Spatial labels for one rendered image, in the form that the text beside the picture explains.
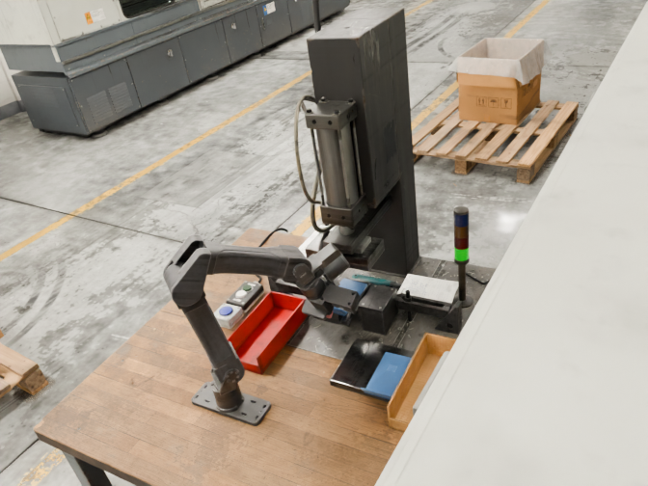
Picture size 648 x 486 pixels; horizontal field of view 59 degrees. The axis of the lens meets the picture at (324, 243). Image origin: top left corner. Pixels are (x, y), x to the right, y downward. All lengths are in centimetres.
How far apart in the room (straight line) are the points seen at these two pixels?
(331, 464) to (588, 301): 96
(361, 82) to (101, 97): 530
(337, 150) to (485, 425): 104
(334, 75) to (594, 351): 106
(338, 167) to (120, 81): 541
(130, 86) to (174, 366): 531
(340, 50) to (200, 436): 93
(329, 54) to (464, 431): 110
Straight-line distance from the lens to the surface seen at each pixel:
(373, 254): 146
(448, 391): 36
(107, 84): 654
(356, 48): 131
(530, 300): 42
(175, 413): 151
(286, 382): 149
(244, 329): 162
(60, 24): 629
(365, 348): 151
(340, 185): 136
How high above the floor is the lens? 195
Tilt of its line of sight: 32 degrees down
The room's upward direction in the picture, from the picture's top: 9 degrees counter-clockwise
